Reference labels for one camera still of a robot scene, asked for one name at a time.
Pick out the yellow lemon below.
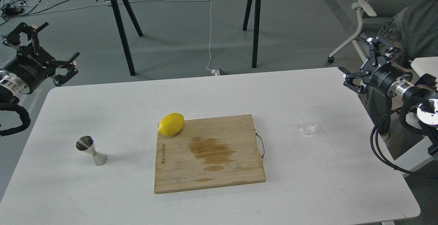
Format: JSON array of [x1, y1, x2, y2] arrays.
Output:
[[157, 113, 184, 136]]

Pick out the steel double jigger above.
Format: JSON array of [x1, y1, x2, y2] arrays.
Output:
[[75, 136, 108, 166]]

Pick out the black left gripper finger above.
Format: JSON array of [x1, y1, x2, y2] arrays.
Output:
[[2, 22, 49, 56], [52, 52, 80, 87]]

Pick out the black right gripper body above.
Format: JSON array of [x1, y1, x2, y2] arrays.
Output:
[[370, 56, 413, 97]]

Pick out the bamboo cutting board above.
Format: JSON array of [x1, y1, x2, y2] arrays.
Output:
[[154, 114, 266, 194]]

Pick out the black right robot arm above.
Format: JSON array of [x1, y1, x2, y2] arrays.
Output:
[[338, 36, 437, 179]]

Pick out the white hanging cable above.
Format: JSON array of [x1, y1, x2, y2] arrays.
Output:
[[205, 0, 221, 76]]

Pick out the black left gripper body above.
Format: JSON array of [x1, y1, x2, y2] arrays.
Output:
[[2, 47, 56, 94]]

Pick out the grey office chair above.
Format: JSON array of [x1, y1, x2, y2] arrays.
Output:
[[327, 0, 420, 63]]

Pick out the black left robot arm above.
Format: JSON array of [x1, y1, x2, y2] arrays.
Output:
[[0, 22, 79, 136]]

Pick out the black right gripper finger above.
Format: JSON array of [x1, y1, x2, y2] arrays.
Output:
[[338, 66, 371, 94], [356, 36, 400, 69]]

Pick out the small clear glass cup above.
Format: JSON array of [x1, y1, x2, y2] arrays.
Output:
[[300, 115, 320, 135]]

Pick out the seated person grey clothes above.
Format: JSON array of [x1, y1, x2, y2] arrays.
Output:
[[365, 0, 438, 145]]

